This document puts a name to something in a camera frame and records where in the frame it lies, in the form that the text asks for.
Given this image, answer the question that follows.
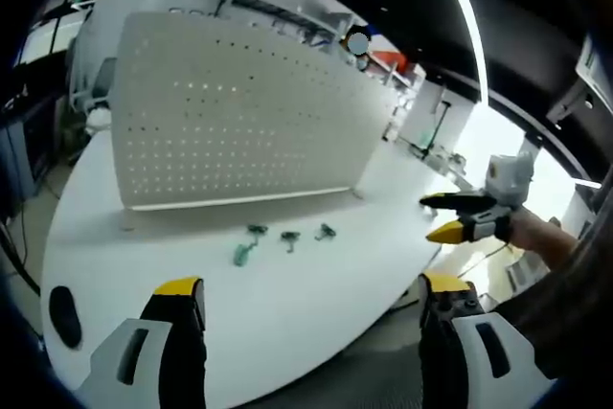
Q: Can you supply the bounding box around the black floor stand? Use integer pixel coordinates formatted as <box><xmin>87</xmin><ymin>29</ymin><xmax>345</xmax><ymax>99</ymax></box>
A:
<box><xmin>405</xmin><ymin>100</ymin><xmax>453</xmax><ymax>162</ymax></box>

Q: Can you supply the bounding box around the white shelf rack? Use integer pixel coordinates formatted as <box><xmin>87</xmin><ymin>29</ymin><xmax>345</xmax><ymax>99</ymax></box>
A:
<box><xmin>216</xmin><ymin>0</ymin><xmax>368</xmax><ymax>49</ymax></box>

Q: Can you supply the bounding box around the white ceiling light strip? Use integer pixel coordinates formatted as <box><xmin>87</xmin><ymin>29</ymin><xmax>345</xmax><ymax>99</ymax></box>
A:
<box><xmin>429</xmin><ymin>0</ymin><xmax>490</xmax><ymax>111</ymax></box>

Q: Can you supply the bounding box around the black oval table grommet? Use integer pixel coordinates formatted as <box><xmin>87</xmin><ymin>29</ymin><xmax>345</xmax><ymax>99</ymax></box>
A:
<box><xmin>48</xmin><ymin>284</ymin><xmax>83</xmax><ymax>350</ymax></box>

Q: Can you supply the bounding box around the person's dark clothing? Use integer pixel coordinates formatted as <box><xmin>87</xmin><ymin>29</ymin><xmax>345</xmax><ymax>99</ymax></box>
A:
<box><xmin>492</xmin><ymin>173</ymin><xmax>613</xmax><ymax>381</ymax></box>

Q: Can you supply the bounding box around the orange red box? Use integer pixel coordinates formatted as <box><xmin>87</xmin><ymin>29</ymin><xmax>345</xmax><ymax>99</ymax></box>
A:
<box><xmin>372</xmin><ymin>48</ymin><xmax>409</xmax><ymax>73</ymax></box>

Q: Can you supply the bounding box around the white perforated mounting plate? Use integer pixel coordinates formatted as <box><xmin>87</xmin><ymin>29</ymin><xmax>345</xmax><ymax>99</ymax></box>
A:
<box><xmin>110</xmin><ymin>11</ymin><xmax>399</xmax><ymax>213</ymax></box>

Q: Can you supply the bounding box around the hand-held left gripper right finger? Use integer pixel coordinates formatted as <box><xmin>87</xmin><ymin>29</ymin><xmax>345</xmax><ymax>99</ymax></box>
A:
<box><xmin>417</xmin><ymin>272</ymin><xmax>557</xmax><ymax>409</ymax></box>

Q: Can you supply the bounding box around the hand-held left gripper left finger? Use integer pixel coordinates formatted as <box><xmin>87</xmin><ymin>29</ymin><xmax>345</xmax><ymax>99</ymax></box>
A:
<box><xmin>76</xmin><ymin>276</ymin><xmax>209</xmax><ymax>409</ymax></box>

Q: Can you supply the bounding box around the light green hook assembly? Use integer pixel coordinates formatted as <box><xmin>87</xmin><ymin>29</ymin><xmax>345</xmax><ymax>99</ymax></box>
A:
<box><xmin>232</xmin><ymin>240</ymin><xmax>256</xmax><ymax>268</ymax></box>

